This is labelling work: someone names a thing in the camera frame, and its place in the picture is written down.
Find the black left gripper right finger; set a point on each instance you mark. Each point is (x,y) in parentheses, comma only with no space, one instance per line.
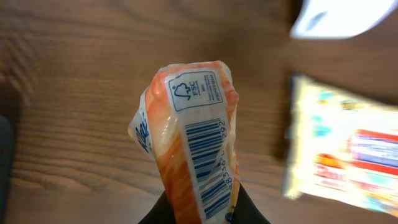
(245,211)

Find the white barcode scanner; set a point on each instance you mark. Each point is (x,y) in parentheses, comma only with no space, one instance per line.
(339,19)

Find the large yellow wipes packet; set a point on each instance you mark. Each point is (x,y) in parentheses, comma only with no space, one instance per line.
(343,146)

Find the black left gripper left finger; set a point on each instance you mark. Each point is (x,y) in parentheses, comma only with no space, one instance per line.
(161,213)

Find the orange tissue pack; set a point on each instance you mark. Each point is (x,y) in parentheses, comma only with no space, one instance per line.
(186,122)

